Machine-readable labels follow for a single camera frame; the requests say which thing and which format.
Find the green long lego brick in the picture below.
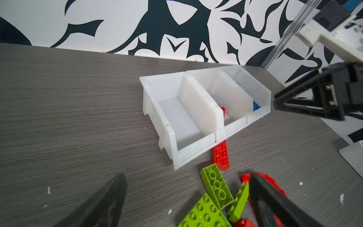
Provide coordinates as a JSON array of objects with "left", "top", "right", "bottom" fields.
[{"left": 200, "top": 164, "right": 234, "bottom": 210}]

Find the white storage bin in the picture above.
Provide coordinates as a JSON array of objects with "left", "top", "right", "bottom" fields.
[
  {"left": 219, "top": 65, "right": 271, "bottom": 124},
  {"left": 187, "top": 68, "right": 253, "bottom": 138},
  {"left": 140, "top": 72, "right": 226, "bottom": 170}
]

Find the white right storage bin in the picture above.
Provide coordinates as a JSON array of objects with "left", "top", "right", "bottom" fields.
[{"left": 219, "top": 65, "right": 271, "bottom": 124}]

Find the small red lego brick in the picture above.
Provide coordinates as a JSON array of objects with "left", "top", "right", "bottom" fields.
[{"left": 234, "top": 218, "right": 256, "bottom": 227}]

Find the long red lego brick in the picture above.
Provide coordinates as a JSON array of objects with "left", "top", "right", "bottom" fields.
[{"left": 211, "top": 141, "right": 230, "bottom": 171}]

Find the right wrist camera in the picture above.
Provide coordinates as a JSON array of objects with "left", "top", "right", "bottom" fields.
[{"left": 296, "top": 1, "right": 363, "bottom": 61}]

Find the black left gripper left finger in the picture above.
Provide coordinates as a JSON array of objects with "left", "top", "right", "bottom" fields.
[{"left": 55, "top": 173, "right": 127, "bottom": 227}]

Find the red square lego brick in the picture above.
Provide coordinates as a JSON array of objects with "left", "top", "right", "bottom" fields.
[{"left": 219, "top": 106, "right": 226, "bottom": 117}]

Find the blue lego brick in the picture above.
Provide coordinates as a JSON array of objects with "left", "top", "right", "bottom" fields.
[{"left": 253, "top": 101, "right": 261, "bottom": 111}]

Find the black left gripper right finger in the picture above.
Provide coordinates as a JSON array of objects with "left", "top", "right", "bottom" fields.
[{"left": 249, "top": 172, "right": 322, "bottom": 227}]

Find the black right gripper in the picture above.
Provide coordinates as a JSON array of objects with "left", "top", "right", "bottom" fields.
[{"left": 273, "top": 61, "right": 363, "bottom": 121}]

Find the white middle storage bin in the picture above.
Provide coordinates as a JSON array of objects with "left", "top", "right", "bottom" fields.
[{"left": 187, "top": 68, "right": 253, "bottom": 138}]

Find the green slanted lego brick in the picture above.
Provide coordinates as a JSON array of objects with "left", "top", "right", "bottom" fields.
[{"left": 227, "top": 183, "right": 249, "bottom": 223}]

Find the white left storage bin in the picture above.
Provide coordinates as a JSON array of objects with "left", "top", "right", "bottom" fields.
[{"left": 140, "top": 72, "right": 226, "bottom": 170}]

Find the red D-shaped lego piece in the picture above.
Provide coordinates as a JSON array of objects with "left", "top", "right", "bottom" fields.
[{"left": 239, "top": 172, "right": 287, "bottom": 227}]

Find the large green lego plate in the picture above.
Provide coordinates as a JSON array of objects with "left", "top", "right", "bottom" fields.
[{"left": 177, "top": 193, "right": 232, "bottom": 227}]

